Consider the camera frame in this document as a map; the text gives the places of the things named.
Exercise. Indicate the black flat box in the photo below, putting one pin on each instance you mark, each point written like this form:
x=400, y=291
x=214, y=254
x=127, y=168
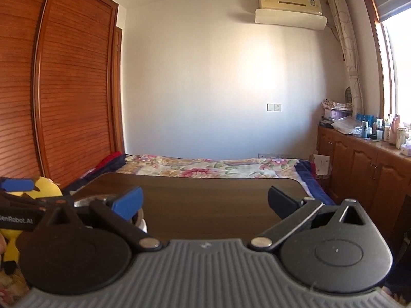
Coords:
x=325, y=124

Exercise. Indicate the wooden louvred wardrobe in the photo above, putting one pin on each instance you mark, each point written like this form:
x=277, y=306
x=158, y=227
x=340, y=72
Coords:
x=64, y=86

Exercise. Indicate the folded printed cloth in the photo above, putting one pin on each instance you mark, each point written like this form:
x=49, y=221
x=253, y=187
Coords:
x=337, y=104

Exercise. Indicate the white paper bag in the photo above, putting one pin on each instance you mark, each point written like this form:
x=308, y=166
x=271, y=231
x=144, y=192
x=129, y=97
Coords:
x=321, y=163

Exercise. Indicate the white wall socket plate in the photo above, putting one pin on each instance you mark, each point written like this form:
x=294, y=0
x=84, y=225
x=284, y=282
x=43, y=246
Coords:
x=274, y=107

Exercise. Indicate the white air deflector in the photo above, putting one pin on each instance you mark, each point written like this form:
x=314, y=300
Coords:
x=290, y=19

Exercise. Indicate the wooden base cabinet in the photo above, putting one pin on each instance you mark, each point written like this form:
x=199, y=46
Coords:
x=362, y=170

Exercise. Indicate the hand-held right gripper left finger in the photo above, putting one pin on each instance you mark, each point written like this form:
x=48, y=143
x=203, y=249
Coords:
x=128, y=202

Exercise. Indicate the group of toiletry bottles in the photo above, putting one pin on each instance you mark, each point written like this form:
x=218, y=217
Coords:
x=393, y=131

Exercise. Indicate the wooden panel door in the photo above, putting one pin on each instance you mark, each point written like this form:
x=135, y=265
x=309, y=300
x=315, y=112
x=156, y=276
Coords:
x=118, y=89

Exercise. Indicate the patterned beige curtain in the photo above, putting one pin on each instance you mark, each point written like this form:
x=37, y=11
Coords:
x=350, y=51

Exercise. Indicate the blue carton boxes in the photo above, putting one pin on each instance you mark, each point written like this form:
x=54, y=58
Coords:
x=364, y=118

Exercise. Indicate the red cloth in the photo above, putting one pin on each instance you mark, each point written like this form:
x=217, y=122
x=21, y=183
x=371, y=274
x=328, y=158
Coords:
x=109, y=160

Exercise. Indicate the cream wall air conditioner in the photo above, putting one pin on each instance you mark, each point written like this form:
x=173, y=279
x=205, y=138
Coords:
x=289, y=0

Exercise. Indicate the wall power strip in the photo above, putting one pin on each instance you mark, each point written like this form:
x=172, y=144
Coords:
x=270, y=155

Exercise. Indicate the pink box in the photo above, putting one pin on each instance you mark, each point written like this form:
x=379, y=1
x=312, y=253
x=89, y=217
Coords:
x=337, y=114

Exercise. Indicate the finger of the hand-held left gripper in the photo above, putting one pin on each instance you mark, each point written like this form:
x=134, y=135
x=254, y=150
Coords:
x=16, y=185
x=57, y=202

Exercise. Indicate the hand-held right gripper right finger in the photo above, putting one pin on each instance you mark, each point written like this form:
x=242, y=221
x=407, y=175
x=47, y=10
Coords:
x=282, y=203

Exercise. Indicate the yellow plush toy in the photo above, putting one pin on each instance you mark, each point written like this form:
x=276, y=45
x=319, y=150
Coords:
x=48, y=186

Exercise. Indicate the large steel bowl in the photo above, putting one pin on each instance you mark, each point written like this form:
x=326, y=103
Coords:
x=86, y=200

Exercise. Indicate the grey hand fan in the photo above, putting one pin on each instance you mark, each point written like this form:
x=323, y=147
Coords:
x=347, y=94

